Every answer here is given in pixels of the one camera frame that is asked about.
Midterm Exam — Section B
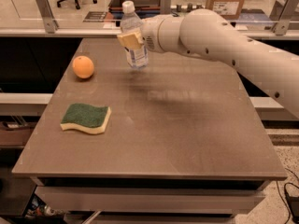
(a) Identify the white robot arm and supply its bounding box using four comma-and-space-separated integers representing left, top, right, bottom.
118, 9, 299, 117

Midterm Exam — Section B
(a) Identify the green yellow scrub sponge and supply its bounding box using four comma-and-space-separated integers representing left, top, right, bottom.
60, 104, 111, 134

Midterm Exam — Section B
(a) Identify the clear plastic water bottle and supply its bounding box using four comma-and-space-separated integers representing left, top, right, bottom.
121, 1, 149, 69

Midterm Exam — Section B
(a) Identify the black power adapter with cable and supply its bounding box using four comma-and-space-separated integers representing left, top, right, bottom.
276, 181, 299, 224

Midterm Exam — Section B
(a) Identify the metal glass post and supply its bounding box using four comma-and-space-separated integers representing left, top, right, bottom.
272, 0, 299, 35
160, 0, 171, 14
36, 0, 58, 34

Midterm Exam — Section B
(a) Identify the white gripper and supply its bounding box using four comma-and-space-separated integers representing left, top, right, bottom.
117, 15, 167, 53

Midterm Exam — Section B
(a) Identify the orange fruit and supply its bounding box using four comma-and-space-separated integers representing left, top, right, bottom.
72, 56, 94, 79

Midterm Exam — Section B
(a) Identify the grey table drawer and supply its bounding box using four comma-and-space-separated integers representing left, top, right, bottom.
36, 187, 264, 215

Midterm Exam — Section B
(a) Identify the left metal glass post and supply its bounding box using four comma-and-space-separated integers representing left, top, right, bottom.
36, 0, 58, 34

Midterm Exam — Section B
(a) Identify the middle metal glass post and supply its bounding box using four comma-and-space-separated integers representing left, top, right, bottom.
160, 0, 171, 14

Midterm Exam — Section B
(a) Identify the right metal glass post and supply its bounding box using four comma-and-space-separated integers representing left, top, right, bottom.
272, 0, 299, 35

